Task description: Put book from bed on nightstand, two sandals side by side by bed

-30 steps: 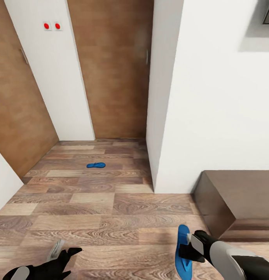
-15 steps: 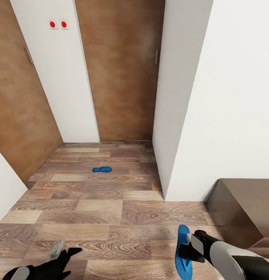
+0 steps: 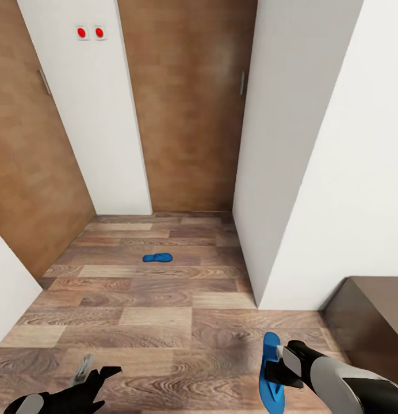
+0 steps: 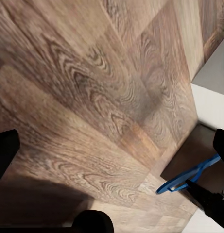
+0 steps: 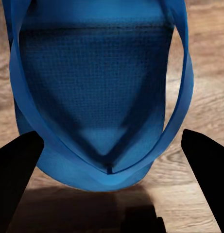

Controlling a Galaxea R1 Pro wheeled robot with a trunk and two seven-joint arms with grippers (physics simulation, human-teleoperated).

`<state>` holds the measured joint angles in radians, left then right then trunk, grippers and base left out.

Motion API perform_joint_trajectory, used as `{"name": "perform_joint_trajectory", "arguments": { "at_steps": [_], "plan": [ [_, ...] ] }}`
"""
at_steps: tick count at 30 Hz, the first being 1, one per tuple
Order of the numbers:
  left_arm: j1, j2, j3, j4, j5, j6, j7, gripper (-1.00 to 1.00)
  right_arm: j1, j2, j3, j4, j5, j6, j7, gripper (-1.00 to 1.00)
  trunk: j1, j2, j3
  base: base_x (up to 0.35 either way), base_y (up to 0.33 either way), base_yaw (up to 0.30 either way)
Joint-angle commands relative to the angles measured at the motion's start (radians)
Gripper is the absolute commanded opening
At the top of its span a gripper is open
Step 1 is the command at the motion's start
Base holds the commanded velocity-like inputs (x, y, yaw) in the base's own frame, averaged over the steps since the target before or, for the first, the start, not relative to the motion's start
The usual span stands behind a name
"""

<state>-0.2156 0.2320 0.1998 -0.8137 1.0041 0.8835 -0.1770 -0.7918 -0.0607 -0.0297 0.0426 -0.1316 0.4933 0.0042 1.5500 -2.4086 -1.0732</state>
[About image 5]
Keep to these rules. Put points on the sandal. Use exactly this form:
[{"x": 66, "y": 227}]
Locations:
[{"x": 89, "y": 76}]

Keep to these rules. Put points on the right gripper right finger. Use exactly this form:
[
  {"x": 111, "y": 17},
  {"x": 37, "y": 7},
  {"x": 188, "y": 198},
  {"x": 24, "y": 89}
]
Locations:
[{"x": 206, "y": 158}]

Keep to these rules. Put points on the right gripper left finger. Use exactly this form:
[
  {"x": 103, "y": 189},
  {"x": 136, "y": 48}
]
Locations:
[{"x": 18, "y": 160}]

